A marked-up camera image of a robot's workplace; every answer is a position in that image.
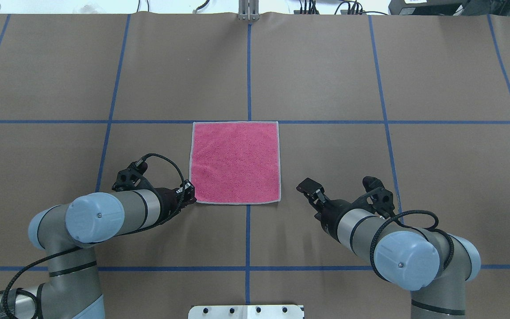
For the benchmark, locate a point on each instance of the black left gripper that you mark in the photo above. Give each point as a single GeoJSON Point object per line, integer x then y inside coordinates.
{"type": "Point", "coordinates": [167, 200]}

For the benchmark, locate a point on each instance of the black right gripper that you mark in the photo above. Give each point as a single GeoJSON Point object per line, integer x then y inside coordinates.
{"type": "Point", "coordinates": [330, 211]}

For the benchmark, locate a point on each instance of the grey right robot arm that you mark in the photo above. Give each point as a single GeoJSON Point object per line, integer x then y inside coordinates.
{"type": "Point", "coordinates": [406, 249]}

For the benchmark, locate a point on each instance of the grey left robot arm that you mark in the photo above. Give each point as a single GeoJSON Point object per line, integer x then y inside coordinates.
{"type": "Point", "coordinates": [65, 284]}

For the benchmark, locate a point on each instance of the pink towel with grey hem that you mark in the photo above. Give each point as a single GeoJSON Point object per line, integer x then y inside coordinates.
{"type": "Point", "coordinates": [236, 162]}

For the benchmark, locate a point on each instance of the black equipment box on bench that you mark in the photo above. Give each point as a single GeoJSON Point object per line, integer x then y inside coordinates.
{"type": "Point", "coordinates": [449, 7]}

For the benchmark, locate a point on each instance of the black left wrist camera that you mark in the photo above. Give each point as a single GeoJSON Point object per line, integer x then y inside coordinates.
{"type": "Point", "coordinates": [132, 178]}

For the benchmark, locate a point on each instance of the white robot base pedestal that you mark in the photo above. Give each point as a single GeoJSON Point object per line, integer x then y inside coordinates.
{"type": "Point", "coordinates": [269, 311]}

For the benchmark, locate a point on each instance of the aluminium camera mast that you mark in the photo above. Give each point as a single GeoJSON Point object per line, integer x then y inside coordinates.
{"type": "Point", "coordinates": [248, 10]}

